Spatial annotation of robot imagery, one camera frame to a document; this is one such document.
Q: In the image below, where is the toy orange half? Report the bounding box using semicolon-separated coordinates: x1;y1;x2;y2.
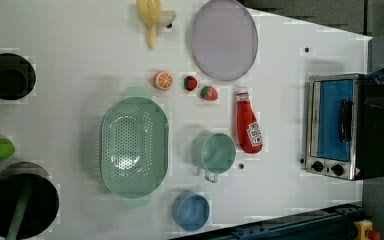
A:
153;72;173;91

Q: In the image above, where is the pink red toy strawberry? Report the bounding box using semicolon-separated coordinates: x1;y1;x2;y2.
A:
199;86;218;101

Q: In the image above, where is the yellow red emergency button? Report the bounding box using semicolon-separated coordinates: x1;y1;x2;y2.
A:
354;220;382;240

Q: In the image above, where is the silver black toaster oven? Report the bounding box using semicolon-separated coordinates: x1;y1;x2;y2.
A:
305;74;384;181

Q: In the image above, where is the green oval strainer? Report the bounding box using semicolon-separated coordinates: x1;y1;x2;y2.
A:
100;87;169;209

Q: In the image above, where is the green toy lime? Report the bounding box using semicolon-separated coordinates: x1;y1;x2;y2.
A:
0;138;15;159

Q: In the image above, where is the blue metal frame rail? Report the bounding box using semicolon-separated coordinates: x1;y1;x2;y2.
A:
172;204;365;240

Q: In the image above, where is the red ketchup bottle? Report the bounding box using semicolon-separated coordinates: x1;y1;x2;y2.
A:
236;88;263;154

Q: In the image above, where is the blue cup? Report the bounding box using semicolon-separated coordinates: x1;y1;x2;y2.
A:
172;191;210;232

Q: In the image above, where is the green mug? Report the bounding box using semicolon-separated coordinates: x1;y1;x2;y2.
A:
191;132;236;183

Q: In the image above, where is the dark red toy strawberry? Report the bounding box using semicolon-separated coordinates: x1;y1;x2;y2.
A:
183;76;198;91

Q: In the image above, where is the large black round base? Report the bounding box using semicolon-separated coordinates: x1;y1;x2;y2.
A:
0;162;59;240

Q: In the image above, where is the lilac round plate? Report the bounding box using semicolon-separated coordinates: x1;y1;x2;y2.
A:
191;0;258;81

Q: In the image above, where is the small black round base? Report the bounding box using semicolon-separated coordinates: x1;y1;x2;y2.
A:
0;53;36;100

